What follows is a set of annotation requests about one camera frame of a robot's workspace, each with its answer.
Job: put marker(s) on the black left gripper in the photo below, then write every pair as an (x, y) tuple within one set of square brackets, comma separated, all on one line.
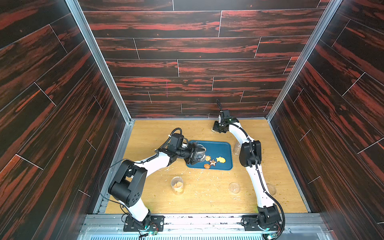
[(191, 152)]

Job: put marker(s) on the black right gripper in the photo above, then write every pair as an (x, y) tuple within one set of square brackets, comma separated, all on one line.
[(218, 126)]

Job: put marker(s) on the clear jar with yellow snacks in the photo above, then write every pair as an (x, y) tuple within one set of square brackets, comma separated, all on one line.
[(177, 185)]

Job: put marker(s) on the clear round jar lid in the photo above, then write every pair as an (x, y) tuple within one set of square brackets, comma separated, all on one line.
[(271, 189)]

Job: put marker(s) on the clear plastic cookie jar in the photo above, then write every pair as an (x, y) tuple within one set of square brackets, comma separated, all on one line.
[(237, 148)]

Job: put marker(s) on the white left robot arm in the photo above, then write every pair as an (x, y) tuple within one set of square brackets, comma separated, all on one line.
[(128, 183)]

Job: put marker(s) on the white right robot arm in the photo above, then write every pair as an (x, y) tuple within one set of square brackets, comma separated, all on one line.
[(250, 157)]

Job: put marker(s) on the brown star iced cookie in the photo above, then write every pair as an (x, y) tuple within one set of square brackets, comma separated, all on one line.
[(212, 162)]

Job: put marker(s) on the blue plastic tray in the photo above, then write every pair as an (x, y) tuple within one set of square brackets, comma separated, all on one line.
[(215, 150)]

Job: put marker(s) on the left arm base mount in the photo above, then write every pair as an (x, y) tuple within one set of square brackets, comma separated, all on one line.
[(151, 225)]

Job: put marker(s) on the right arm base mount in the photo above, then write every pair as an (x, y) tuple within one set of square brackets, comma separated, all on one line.
[(268, 219)]

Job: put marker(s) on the aluminium corner post right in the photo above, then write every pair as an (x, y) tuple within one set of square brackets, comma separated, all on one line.
[(320, 28)]

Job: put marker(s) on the aluminium corner post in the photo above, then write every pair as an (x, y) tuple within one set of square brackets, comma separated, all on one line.
[(320, 28), (91, 42)]

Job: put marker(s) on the aluminium corner post left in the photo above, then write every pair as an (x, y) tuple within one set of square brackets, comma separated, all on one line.
[(91, 42)]

